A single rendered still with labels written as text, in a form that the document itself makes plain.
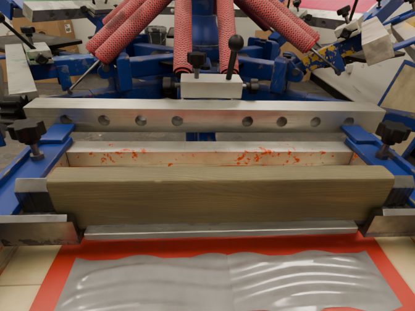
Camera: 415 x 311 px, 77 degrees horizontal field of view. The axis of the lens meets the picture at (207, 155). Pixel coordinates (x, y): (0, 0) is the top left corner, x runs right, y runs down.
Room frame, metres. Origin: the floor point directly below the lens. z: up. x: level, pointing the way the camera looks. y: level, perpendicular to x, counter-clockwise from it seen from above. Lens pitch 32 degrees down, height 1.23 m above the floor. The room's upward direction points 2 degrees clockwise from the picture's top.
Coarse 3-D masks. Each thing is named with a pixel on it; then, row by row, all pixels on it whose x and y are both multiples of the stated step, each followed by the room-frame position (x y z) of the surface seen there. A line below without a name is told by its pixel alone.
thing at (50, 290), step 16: (96, 240) 0.22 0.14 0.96; (112, 240) 0.22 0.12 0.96; (128, 240) 0.22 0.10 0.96; (144, 240) 0.22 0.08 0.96; (160, 240) 0.23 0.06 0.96; (176, 240) 0.23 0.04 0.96; (192, 240) 0.23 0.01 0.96; (208, 240) 0.23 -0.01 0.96; (64, 256) 0.20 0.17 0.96; (80, 256) 0.20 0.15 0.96; (96, 256) 0.20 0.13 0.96; (112, 256) 0.20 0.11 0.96; (128, 256) 0.20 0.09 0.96; (160, 256) 0.20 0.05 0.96; (176, 256) 0.20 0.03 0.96; (192, 256) 0.20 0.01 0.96; (48, 272) 0.17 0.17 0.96; (64, 272) 0.18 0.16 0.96; (48, 288) 0.16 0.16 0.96; (32, 304) 0.14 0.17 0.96; (48, 304) 0.14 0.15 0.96
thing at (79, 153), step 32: (64, 160) 0.36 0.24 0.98; (96, 160) 0.38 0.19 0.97; (128, 160) 0.38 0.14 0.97; (160, 160) 0.38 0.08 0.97; (192, 160) 0.39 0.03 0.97; (224, 160) 0.39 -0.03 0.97; (256, 160) 0.40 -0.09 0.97; (288, 160) 0.40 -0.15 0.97; (320, 160) 0.41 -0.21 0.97; (352, 160) 0.41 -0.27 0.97; (0, 256) 0.18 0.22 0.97
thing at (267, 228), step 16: (160, 224) 0.22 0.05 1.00; (176, 224) 0.22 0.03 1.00; (192, 224) 0.22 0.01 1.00; (208, 224) 0.22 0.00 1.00; (224, 224) 0.22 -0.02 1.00; (240, 224) 0.22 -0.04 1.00; (256, 224) 0.22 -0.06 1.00; (272, 224) 0.22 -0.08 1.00; (288, 224) 0.22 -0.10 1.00; (304, 224) 0.23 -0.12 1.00; (320, 224) 0.23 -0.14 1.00; (336, 224) 0.23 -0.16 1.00; (352, 224) 0.23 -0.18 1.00
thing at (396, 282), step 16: (224, 240) 0.23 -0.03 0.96; (240, 240) 0.23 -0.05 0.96; (256, 240) 0.23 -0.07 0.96; (272, 240) 0.23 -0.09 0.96; (288, 240) 0.23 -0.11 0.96; (304, 240) 0.23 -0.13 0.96; (320, 240) 0.24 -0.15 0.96; (336, 240) 0.24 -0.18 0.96; (352, 240) 0.24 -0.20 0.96; (368, 240) 0.24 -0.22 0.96; (384, 256) 0.21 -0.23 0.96; (384, 272) 0.19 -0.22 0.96; (400, 288) 0.17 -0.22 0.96
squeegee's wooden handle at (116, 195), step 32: (64, 192) 0.21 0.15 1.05; (96, 192) 0.21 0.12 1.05; (128, 192) 0.21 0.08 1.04; (160, 192) 0.22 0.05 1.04; (192, 192) 0.22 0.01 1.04; (224, 192) 0.22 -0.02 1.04; (256, 192) 0.23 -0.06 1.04; (288, 192) 0.23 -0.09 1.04; (320, 192) 0.23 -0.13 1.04; (352, 192) 0.23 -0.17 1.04; (384, 192) 0.24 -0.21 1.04; (96, 224) 0.21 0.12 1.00; (128, 224) 0.21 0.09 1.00
